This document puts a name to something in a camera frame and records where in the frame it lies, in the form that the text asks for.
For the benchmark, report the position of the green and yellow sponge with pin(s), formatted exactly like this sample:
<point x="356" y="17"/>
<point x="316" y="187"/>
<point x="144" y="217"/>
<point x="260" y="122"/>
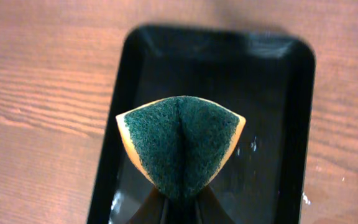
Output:
<point x="180" y="143"/>

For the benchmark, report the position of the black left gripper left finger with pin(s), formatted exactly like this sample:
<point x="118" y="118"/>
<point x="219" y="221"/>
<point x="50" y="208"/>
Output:
<point x="152" y="211"/>

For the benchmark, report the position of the rectangular black tray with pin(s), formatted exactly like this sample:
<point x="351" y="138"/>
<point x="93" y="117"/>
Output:
<point x="267" y="78"/>

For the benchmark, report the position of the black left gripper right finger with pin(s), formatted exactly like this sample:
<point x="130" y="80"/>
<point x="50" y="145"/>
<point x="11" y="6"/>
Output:
<point x="209" y="210"/>

